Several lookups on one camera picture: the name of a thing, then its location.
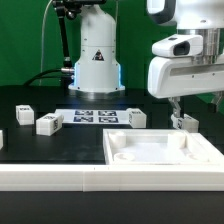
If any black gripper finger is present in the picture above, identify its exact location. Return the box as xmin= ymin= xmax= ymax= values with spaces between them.
xmin=209 ymin=91 xmax=224 ymax=113
xmin=168 ymin=96 xmax=183 ymax=129

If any black cable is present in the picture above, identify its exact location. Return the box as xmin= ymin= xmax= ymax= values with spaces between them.
xmin=22 ymin=68 xmax=74 ymax=88

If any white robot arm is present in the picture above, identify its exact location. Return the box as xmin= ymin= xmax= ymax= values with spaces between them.
xmin=70 ymin=0 xmax=224 ymax=130

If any grey cable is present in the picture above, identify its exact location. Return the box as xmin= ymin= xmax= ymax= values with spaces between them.
xmin=38 ymin=0 xmax=54 ymax=86

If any sheet with fiducial tags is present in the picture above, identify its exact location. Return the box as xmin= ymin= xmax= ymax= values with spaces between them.
xmin=56 ymin=109 xmax=129 ymax=124

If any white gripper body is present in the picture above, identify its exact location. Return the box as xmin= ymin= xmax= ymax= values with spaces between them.
xmin=148 ymin=54 xmax=224 ymax=98

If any white square tabletop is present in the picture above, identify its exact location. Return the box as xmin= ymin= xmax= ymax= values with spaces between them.
xmin=103 ymin=129 xmax=224 ymax=165

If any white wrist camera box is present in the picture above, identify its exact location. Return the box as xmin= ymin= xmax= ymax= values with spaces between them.
xmin=152 ymin=34 xmax=203 ymax=58

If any white front fence wall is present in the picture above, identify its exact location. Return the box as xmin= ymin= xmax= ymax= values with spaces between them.
xmin=0 ymin=164 xmax=224 ymax=192

